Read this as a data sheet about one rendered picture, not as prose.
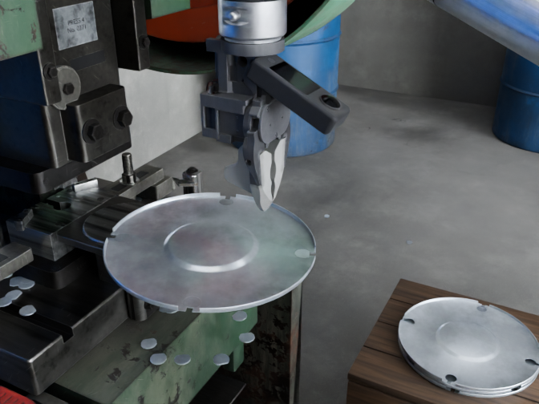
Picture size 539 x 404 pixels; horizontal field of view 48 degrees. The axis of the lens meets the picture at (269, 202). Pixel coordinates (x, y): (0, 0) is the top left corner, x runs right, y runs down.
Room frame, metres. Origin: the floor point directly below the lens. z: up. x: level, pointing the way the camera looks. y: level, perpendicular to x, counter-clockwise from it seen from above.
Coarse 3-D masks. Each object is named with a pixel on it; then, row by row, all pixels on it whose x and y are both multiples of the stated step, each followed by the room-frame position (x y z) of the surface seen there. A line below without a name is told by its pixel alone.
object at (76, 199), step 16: (64, 192) 0.88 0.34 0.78; (80, 192) 0.88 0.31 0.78; (96, 192) 0.88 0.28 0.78; (112, 192) 0.88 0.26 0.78; (32, 208) 0.82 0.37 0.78; (48, 208) 0.82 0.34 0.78; (64, 208) 0.84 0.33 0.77; (80, 208) 0.82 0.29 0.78; (32, 224) 0.77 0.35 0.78; (48, 224) 0.77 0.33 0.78; (64, 224) 0.77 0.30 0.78; (16, 240) 0.78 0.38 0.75; (32, 240) 0.76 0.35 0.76; (48, 240) 0.74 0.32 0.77; (48, 256) 0.75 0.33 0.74
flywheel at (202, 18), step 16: (192, 0) 1.13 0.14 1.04; (208, 0) 1.11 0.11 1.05; (288, 0) 1.02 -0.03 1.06; (304, 0) 1.08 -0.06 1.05; (176, 16) 1.12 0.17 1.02; (192, 16) 1.10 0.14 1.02; (208, 16) 1.09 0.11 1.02; (160, 32) 1.14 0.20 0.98; (176, 32) 1.12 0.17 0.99; (192, 32) 1.10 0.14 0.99; (208, 32) 1.09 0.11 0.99
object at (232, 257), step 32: (128, 224) 0.75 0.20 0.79; (160, 224) 0.76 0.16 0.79; (192, 224) 0.75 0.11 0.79; (224, 224) 0.75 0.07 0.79; (256, 224) 0.77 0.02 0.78; (288, 224) 0.77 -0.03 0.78; (128, 256) 0.67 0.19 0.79; (160, 256) 0.68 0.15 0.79; (192, 256) 0.67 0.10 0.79; (224, 256) 0.67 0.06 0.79; (256, 256) 0.68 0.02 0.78; (288, 256) 0.69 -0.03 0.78; (128, 288) 0.60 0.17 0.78; (160, 288) 0.61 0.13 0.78; (192, 288) 0.61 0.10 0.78; (224, 288) 0.61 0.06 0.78; (256, 288) 0.61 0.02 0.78; (288, 288) 0.61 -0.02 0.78
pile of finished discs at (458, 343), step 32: (416, 320) 1.06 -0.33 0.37; (448, 320) 1.06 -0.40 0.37; (480, 320) 1.06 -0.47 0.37; (512, 320) 1.06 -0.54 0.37; (416, 352) 0.96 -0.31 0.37; (448, 352) 0.95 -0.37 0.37; (480, 352) 0.95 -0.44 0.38; (512, 352) 0.96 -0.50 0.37; (448, 384) 0.87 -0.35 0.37; (480, 384) 0.86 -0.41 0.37; (512, 384) 0.86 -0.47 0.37
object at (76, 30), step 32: (64, 0) 0.78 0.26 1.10; (96, 0) 0.83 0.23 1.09; (64, 32) 0.77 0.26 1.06; (96, 32) 0.82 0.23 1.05; (64, 64) 0.76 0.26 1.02; (96, 64) 0.82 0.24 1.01; (64, 96) 0.74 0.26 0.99; (96, 96) 0.77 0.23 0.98; (0, 128) 0.77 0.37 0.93; (32, 128) 0.74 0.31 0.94; (64, 128) 0.74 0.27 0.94; (96, 128) 0.74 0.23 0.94; (128, 128) 0.82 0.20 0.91; (32, 160) 0.74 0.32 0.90; (64, 160) 0.74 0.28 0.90
